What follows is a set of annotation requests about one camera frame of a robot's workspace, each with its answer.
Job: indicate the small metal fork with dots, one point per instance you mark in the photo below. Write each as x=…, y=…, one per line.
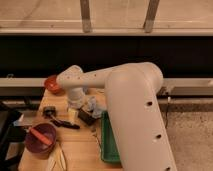
x=95, y=135

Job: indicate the green plastic tray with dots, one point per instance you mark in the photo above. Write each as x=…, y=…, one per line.
x=109, y=152

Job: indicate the dark board eraser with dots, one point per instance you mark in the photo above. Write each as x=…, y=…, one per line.
x=89, y=120

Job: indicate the red bowl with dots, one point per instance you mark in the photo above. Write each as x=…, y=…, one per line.
x=51, y=85

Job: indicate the yellow corn husk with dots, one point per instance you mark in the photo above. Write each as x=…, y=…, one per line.
x=56, y=158

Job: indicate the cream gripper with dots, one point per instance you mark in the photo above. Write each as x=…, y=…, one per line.
x=72, y=115

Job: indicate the blue crumpled cloth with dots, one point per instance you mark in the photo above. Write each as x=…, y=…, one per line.
x=94, y=107

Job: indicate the purple bowl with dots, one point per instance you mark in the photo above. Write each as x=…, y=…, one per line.
x=34, y=145

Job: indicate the black handled brush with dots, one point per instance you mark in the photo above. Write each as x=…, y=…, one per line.
x=50, y=113

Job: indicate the black chair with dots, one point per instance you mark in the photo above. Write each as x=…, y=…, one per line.
x=9, y=133

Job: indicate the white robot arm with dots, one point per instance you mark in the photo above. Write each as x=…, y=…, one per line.
x=131, y=99

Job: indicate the orange carrot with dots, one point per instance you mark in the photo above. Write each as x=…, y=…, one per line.
x=41, y=137

